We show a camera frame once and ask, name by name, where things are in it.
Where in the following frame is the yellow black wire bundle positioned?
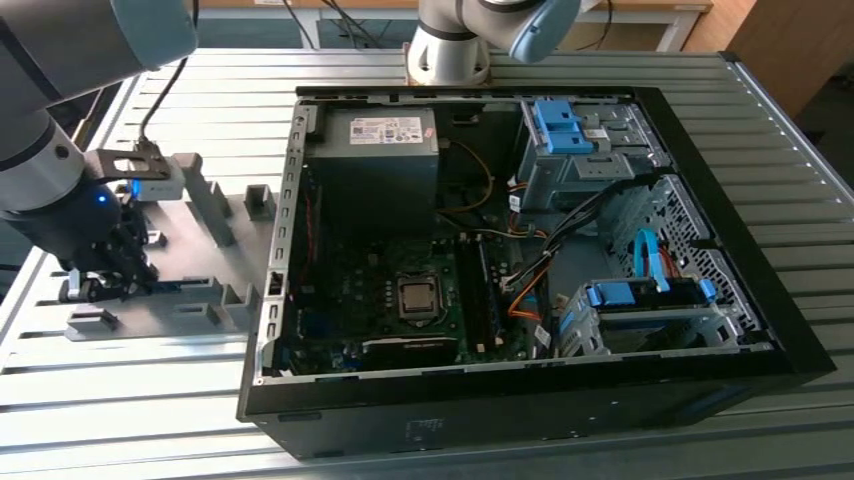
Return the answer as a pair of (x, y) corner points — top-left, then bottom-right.
(465, 225), (552, 242)

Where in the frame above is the wooden cabinet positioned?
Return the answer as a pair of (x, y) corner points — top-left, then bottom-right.
(692, 0), (854, 121)

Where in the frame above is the black camera cable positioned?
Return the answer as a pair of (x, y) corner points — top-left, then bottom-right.
(136, 0), (201, 151)

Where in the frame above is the grey parts rack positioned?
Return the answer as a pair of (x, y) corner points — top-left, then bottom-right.
(62, 152), (278, 344)

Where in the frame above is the black PC case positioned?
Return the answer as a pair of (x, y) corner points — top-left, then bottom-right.
(236, 84), (839, 461)

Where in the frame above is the grey power supply unit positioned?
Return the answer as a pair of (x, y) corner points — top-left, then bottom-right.
(302, 107), (441, 236)

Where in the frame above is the blue SATA cable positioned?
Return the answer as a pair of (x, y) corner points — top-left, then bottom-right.
(629, 227), (672, 294)

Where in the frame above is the black cable bundle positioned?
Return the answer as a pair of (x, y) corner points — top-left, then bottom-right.
(503, 177), (641, 291)

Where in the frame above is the green motherboard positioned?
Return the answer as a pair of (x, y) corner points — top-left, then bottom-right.
(285, 232), (555, 374)

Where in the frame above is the grey metal drive cage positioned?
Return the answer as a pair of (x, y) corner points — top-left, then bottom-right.
(516, 99), (672, 214)

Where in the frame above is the white framed wooden desk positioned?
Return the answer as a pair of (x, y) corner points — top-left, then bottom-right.
(489, 0), (715, 54)

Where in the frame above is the blue plastic drive carrier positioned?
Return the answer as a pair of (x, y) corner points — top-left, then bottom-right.
(532, 99), (595, 156)

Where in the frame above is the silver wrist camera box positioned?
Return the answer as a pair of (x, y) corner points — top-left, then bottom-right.
(85, 148), (186, 202)

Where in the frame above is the black Nvidia graphics card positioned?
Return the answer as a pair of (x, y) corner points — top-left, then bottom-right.
(361, 335), (461, 372)

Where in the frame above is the blue disk carrier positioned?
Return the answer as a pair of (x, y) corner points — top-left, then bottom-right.
(584, 280), (719, 311)

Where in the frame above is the orange wire bundle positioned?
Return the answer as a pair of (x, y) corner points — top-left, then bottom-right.
(507, 269), (555, 321)

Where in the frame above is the silver CPU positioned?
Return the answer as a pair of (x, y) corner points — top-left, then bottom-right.
(401, 278), (440, 315)

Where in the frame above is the metal disk bay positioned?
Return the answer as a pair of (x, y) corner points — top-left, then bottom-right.
(556, 279), (779, 357)

